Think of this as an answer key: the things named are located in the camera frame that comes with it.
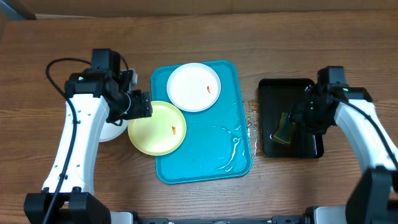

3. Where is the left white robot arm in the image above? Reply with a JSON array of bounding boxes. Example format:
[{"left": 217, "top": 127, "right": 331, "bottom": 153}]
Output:
[{"left": 24, "top": 69, "right": 152, "bottom": 223}]

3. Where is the white plate top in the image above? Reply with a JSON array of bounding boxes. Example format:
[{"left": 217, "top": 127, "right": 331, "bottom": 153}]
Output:
[{"left": 167, "top": 63, "right": 221, "bottom": 112}]

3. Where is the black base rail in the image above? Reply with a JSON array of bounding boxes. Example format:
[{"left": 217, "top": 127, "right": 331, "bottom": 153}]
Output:
[{"left": 108, "top": 211, "right": 315, "bottom": 224}]

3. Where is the white plate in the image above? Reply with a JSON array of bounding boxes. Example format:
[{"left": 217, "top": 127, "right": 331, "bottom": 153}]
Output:
[
  {"left": 167, "top": 63, "right": 221, "bottom": 112},
  {"left": 98, "top": 68, "right": 137, "bottom": 143}
]

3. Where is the yellow green sponge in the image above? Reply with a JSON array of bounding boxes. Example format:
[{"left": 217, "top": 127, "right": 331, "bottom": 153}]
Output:
[{"left": 272, "top": 112, "right": 296, "bottom": 144}]

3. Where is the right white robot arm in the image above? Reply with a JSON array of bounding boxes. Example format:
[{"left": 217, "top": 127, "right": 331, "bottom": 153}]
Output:
[{"left": 289, "top": 85, "right": 397, "bottom": 223}]

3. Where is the teal plastic tray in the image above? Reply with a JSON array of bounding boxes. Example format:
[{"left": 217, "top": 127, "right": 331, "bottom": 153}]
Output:
[{"left": 155, "top": 60, "right": 252, "bottom": 184}]

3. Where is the black water tray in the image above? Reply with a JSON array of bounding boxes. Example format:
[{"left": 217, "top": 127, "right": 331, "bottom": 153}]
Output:
[{"left": 258, "top": 78, "right": 324, "bottom": 159}]

